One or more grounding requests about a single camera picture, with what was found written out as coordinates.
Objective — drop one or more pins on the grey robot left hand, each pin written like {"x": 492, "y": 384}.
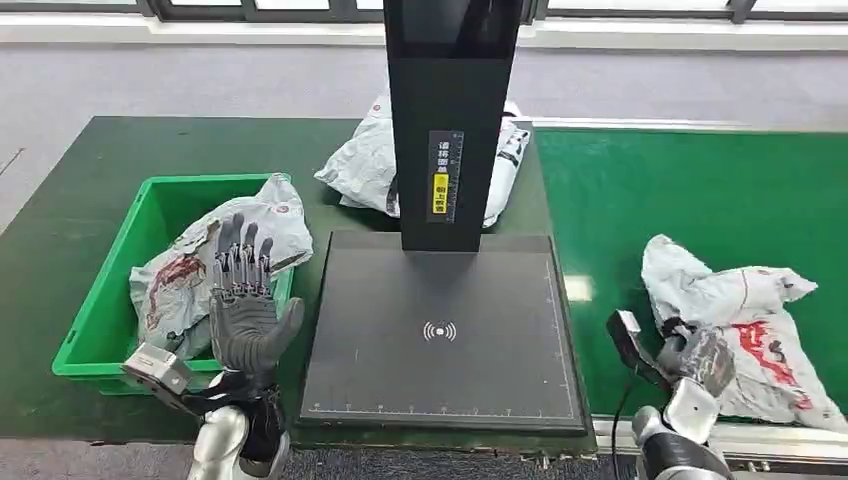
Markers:
{"x": 245, "y": 328}

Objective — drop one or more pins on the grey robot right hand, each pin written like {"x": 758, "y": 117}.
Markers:
{"x": 705, "y": 358}

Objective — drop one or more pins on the white parcel bag red print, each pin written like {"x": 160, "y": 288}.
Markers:
{"x": 762, "y": 298}

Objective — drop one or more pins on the grey parcel bag red print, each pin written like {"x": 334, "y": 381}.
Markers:
{"x": 179, "y": 278}

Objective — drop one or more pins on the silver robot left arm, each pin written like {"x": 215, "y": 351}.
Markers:
{"x": 222, "y": 440}

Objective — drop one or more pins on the green plastic crate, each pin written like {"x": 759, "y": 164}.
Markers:
{"x": 112, "y": 318}

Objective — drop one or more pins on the green conveyor belt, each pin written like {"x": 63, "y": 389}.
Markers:
{"x": 662, "y": 192}

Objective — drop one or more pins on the white crumpled parcel bag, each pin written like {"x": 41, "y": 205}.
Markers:
{"x": 361, "y": 166}

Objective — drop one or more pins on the dark green table mat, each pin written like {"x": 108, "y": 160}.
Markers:
{"x": 99, "y": 152}

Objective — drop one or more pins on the black scanner column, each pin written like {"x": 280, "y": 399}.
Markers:
{"x": 450, "y": 86}

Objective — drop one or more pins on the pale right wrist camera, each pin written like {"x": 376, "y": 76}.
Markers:
{"x": 629, "y": 338}

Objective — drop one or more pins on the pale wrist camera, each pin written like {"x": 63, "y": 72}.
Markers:
{"x": 629, "y": 338}
{"x": 156, "y": 371}

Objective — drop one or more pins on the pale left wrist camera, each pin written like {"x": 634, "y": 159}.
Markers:
{"x": 156, "y": 371}

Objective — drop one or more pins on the aluminium conveyor rail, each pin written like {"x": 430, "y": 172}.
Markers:
{"x": 616, "y": 437}

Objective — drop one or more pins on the black scanner base plate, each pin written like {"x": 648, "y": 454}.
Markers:
{"x": 437, "y": 378}

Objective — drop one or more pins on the dark window frame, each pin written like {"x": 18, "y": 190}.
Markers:
{"x": 199, "y": 10}

